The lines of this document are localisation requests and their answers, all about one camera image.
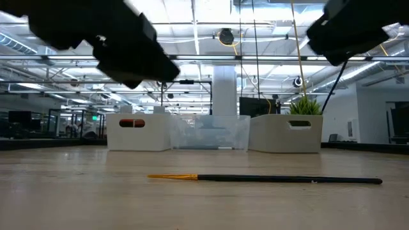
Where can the thin gold-ferrule paintbrush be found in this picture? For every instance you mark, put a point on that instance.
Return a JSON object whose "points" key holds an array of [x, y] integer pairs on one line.
{"points": [[271, 179]]}

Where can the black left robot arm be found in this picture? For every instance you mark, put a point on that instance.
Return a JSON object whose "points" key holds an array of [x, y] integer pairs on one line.
{"points": [[64, 25]]}

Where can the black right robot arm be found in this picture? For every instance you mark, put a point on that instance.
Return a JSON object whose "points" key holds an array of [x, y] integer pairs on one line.
{"points": [[377, 9]]}

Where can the small black ceiling reel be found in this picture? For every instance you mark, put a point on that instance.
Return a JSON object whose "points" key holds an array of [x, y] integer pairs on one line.
{"points": [[297, 82], [160, 84]]}

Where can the black-framed glass partition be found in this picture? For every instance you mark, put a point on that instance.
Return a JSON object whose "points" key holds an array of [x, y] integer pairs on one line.
{"points": [[80, 111]]}

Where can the small green potted plant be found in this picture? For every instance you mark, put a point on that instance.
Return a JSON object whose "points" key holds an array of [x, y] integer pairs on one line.
{"points": [[305, 108]]}

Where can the white plastic bin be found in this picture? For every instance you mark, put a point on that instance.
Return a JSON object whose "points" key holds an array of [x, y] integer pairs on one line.
{"points": [[153, 137]]}

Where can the white building column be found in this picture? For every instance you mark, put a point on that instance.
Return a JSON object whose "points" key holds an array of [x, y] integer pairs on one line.
{"points": [[224, 92]]}

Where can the clear plastic bin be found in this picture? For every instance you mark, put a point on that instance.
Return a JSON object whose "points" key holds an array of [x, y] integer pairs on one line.
{"points": [[211, 134]]}

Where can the black monitor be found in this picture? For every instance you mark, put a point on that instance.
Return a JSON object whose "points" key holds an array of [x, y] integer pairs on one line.
{"points": [[255, 107]]}

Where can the grey plastic bin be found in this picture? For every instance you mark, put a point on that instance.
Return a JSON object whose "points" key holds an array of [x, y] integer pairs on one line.
{"points": [[271, 137]]}

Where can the black metal rig frame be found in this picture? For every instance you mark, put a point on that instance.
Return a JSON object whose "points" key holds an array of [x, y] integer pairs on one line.
{"points": [[187, 82]]}

